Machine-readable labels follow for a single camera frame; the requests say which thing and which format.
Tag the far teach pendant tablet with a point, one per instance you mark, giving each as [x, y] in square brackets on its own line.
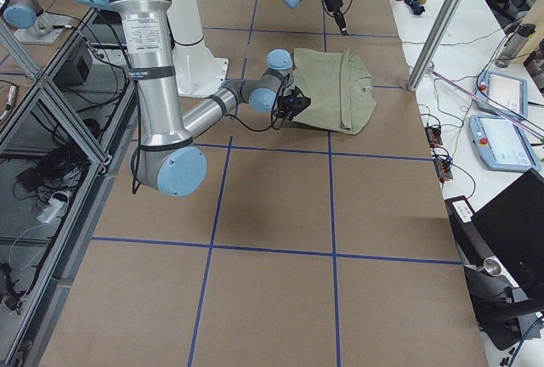
[503, 91]

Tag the near teach pendant tablet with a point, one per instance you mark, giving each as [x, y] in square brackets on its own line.
[501, 146]

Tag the black monitor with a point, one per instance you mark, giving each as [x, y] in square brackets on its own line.
[512, 227]

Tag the teach pendant tablet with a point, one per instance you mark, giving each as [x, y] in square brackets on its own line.
[503, 91]
[501, 146]

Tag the folded dark blue umbrella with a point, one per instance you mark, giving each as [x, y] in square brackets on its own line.
[415, 7]

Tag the white power strip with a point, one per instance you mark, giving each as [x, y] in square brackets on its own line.
[51, 210]

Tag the black box under frame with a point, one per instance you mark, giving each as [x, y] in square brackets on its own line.
[76, 68]

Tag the orange terminal block far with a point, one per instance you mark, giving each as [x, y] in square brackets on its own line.
[433, 134]

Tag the olive green long-sleeve shirt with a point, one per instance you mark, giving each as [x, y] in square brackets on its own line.
[340, 89]

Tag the reacher grabber stick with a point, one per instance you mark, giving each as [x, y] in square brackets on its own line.
[499, 111]

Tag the orange terminal block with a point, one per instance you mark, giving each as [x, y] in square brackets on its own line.
[433, 134]
[443, 164]

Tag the aluminium frame post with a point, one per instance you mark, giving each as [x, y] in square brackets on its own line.
[431, 45]

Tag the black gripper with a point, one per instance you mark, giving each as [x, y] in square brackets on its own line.
[333, 3]
[294, 98]

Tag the orange terminal block near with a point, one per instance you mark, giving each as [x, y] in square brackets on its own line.
[443, 164]

